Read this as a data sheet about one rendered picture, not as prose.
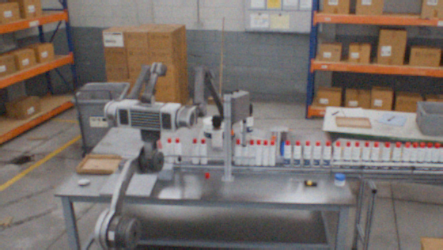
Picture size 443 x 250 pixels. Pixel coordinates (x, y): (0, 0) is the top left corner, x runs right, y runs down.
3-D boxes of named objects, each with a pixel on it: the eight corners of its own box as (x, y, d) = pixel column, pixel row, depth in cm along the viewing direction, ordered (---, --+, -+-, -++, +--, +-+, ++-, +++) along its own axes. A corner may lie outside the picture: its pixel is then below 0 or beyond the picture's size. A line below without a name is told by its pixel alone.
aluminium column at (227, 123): (231, 176, 329) (230, 92, 305) (230, 179, 325) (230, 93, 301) (225, 176, 329) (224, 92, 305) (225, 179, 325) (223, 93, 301)
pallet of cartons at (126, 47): (192, 105, 754) (189, 24, 704) (179, 122, 679) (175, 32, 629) (126, 102, 775) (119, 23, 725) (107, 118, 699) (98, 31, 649)
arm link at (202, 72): (191, 63, 308) (203, 59, 305) (200, 74, 319) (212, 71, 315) (187, 115, 284) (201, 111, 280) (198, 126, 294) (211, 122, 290)
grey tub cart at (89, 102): (92, 136, 626) (83, 72, 592) (135, 135, 629) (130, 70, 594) (75, 163, 544) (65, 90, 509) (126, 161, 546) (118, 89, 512)
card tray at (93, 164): (123, 159, 360) (123, 155, 358) (113, 174, 335) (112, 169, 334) (88, 158, 362) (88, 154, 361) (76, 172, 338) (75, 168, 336)
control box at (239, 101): (249, 117, 319) (249, 92, 312) (235, 123, 307) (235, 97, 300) (238, 114, 325) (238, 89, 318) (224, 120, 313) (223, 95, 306)
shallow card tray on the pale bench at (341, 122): (369, 120, 447) (369, 117, 446) (372, 129, 425) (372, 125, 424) (335, 119, 453) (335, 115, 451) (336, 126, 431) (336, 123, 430)
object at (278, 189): (327, 133, 413) (327, 131, 412) (354, 206, 291) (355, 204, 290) (112, 129, 430) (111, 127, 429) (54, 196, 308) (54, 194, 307)
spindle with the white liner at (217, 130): (222, 146, 369) (222, 113, 359) (221, 151, 361) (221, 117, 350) (212, 146, 370) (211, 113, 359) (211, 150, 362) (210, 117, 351)
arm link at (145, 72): (141, 59, 321) (153, 60, 318) (145, 71, 332) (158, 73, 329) (118, 106, 296) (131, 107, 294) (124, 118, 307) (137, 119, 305)
